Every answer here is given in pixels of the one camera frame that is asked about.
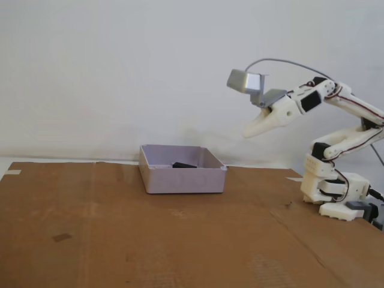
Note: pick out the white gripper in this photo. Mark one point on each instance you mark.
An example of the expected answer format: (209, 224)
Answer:
(281, 115)

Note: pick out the black rectangular block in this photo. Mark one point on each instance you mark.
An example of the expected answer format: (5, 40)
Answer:
(181, 164)

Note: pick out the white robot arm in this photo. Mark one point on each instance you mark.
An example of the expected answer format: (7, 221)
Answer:
(348, 96)

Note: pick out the white plastic box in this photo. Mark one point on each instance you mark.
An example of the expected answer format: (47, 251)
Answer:
(183, 180)

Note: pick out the grey black table clamp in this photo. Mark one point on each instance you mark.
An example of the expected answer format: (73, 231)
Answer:
(355, 205)

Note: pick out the brown cardboard sheet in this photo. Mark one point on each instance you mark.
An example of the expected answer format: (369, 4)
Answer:
(180, 240)

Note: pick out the white tape piece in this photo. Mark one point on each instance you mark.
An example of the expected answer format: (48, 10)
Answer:
(13, 172)

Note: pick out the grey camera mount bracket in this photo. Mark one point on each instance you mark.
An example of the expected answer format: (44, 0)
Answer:
(274, 95)

